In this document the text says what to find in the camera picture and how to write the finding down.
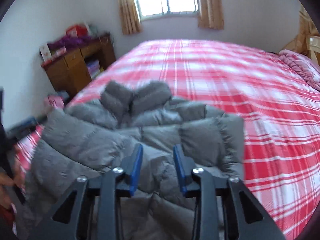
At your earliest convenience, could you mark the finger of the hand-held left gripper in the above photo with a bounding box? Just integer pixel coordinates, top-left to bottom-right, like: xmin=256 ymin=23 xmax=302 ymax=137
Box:
xmin=6 ymin=114 xmax=49 ymax=140

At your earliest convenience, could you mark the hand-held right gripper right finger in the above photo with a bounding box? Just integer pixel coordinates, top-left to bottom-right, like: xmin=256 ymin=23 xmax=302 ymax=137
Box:
xmin=173 ymin=144 xmax=287 ymax=240

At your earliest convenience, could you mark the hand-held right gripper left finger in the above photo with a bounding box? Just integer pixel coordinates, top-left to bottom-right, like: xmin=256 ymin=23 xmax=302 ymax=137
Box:
xmin=27 ymin=144 xmax=143 ymax=240

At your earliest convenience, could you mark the grey puffer jacket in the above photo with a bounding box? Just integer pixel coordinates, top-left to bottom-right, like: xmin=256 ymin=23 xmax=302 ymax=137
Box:
xmin=15 ymin=80 xmax=245 ymax=240

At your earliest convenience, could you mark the pink clothes pile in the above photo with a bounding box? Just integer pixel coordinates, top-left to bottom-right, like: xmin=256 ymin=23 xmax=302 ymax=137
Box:
xmin=45 ymin=94 xmax=66 ymax=109

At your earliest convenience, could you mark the person's left hand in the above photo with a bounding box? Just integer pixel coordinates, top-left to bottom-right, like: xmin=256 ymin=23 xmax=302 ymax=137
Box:
xmin=0 ymin=173 xmax=15 ymax=209

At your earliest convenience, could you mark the wooden desk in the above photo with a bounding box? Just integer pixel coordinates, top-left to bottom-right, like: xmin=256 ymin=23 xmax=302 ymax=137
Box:
xmin=40 ymin=34 xmax=117 ymax=97

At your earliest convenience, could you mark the white printed box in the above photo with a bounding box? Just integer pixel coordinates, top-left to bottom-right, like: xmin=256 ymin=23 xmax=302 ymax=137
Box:
xmin=39 ymin=44 xmax=52 ymax=62

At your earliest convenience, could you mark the stack of boxes under desk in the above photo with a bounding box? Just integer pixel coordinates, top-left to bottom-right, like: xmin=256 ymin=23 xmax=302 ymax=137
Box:
xmin=86 ymin=60 xmax=104 ymax=80

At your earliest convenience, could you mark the bed with red plaid sheet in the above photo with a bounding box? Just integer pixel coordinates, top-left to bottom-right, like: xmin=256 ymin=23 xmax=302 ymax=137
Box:
xmin=15 ymin=39 xmax=320 ymax=238

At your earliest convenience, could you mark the purple cloth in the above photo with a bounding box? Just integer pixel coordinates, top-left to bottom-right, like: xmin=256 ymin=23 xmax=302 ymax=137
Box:
xmin=47 ymin=34 xmax=94 ymax=50

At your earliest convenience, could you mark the red gift bag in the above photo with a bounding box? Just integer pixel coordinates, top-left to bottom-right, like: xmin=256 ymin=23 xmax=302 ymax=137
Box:
xmin=65 ymin=24 xmax=89 ymax=37

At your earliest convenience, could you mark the tan patterned curtain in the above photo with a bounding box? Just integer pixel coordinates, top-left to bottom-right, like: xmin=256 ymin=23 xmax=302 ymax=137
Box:
xmin=197 ymin=0 xmax=225 ymax=30
xmin=117 ymin=0 xmax=142 ymax=35

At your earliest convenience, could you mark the pink quilt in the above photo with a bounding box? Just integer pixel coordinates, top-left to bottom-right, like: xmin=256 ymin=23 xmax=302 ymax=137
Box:
xmin=279 ymin=49 xmax=320 ymax=92

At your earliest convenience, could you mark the cream chair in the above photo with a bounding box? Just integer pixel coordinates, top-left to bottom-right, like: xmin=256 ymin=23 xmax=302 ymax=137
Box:
xmin=306 ymin=36 xmax=320 ymax=67

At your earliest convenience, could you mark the tan draped cloth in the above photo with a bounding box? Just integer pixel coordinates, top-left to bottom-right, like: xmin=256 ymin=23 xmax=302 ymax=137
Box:
xmin=282 ymin=7 xmax=316 ymax=53

